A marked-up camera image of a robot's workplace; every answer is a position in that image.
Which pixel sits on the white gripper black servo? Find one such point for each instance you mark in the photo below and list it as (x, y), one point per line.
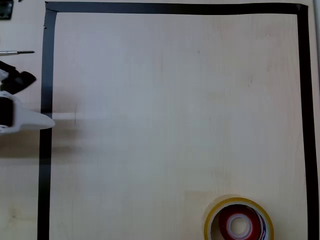
(23, 120)

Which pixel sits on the small red tape roll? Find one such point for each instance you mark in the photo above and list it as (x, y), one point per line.
(225, 220)

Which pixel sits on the big yellow tape roll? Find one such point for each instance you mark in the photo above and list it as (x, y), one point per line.
(208, 222)

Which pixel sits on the thin metal screwdriver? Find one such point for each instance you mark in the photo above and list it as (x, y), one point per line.
(15, 52)

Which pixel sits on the small black box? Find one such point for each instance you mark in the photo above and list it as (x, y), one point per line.
(5, 10)

